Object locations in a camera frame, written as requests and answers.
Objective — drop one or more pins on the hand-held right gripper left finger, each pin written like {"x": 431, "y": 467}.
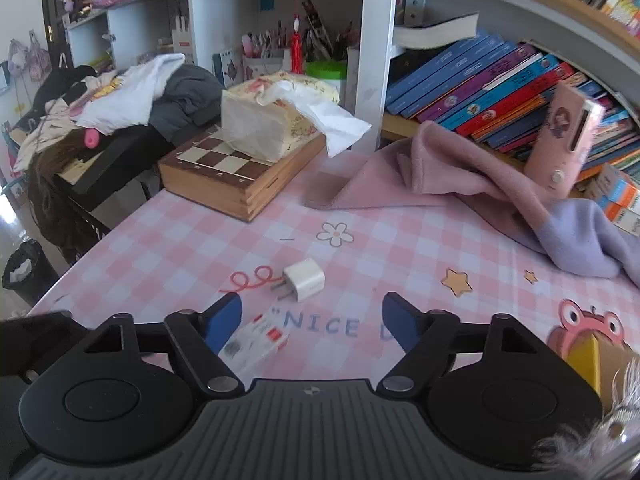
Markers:
{"x": 222, "y": 322}

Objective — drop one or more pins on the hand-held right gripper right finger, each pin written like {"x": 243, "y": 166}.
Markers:
{"x": 402, "y": 320}

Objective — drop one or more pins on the white red-labelled packet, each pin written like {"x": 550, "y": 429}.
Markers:
{"x": 260, "y": 342}

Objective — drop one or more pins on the white charger plug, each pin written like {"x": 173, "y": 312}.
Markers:
{"x": 302, "y": 280}

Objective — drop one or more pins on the yellow-edged cardboard box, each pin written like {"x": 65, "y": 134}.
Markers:
{"x": 585, "y": 365}

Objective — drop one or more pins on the black trash bin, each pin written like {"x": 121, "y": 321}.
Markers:
{"x": 27, "y": 275}

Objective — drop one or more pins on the wooden chess box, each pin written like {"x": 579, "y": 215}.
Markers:
{"x": 220, "y": 185}

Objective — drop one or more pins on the pink and purple cloth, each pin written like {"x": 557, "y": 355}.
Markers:
{"x": 450, "y": 180}

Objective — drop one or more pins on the dark brown hair bundle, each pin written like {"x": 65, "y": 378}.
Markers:
{"x": 55, "y": 170}

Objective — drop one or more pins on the yellow tissue pack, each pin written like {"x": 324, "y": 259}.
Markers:
{"x": 260, "y": 120}

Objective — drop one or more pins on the pink white garment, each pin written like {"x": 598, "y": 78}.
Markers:
{"x": 45, "y": 125}

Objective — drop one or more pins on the fluffy grey sleeve cuff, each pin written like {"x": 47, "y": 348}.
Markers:
{"x": 585, "y": 450}

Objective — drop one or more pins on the grey garment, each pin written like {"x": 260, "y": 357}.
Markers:
{"x": 190, "y": 100}

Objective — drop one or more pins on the pink cylinder dispenser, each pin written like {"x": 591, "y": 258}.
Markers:
{"x": 555, "y": 145}

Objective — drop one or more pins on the row of colourful slim books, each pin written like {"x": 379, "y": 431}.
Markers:
{"x": 475, "y": 90}

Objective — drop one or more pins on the white shirt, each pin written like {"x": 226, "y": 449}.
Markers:
{"x": 135, "y": 95}

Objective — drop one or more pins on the orange blue white box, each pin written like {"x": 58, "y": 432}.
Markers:
{"x": 627, "y": 225}
{"x": 617, "y": 192}

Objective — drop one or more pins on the green-lidded jar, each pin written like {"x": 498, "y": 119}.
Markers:
{"x": 326, "y": 80}

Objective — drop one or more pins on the white bookshelf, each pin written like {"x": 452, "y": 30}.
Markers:
{"x": 372, "y": 60}

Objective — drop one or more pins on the white cup of pens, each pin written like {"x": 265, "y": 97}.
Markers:
{"x": 262, "y": 62}

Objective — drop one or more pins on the black garment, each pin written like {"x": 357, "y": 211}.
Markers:
{"x": 65, "y": 82}

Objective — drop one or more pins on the red tassel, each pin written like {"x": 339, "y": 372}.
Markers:
{"x": 297, "y": 45}

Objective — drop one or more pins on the pink backpack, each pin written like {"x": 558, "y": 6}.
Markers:
{"x": 30, "y": 57}

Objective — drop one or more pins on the thick white-paged book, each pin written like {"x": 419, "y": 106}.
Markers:
{"x": 435, "y": 32}

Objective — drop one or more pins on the white side shelf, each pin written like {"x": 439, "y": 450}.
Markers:
{"x": 210, "y": 5}

